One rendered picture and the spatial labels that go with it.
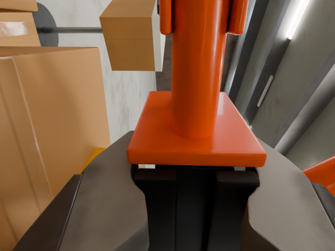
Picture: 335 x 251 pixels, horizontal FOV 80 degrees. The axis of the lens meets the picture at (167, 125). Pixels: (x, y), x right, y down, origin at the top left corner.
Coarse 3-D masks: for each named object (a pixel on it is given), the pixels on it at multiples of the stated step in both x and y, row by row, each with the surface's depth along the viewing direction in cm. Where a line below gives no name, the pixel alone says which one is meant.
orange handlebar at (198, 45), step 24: (168, 0) 7; (192, 0) 7; (216, 0) 7; (240, 0) 7; (168, 24) 7; (192, 24) 7; (216, 24) 7; (240, 24) 7; (192, 48) 7; (216, 48) 8; (192, 72) 8; (216, 72) 8; (192, 96) 8; (216, 96) 9; (192, 120) 9
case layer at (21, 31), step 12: (0, 12) 67; (12, 12) 72; (24, 12) 78; (0, 24) 67; (12, 24) 72; (24, 24) 78; (0, 36) 67; (12, 36) 72; (24, 36) 78; (36, 36) 85
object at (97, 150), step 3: (99, 147) 31; (102, 147) 31; (96, 150) 30; (99, 150) 30; (102, 150) 30; (93, 153) 29; (96, 153) 29; (93, 156) 28; (90, 159) 28; (87, 162) 27; (84, 168) 26; (81, 171) 26
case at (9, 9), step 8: (0, 0) 22; (8, 0) 23; (16, 0) 24; (24, 0) 25; (32, 0) 26; (0, 8) 22; (8, 8) 23; (16, 8) 24; (24, 8) 25; (32, 8) 26
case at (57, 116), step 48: (0, 48) 24; (48, 48) 24; (96, 48) 30; (0, 96) 14; (48, 96) 19; (96, 96) 30; (0, 144) 14; (48, 144) 19; (96, 144) 31; (0, 192) 14; (48, 192) 19; (0, 240) 14
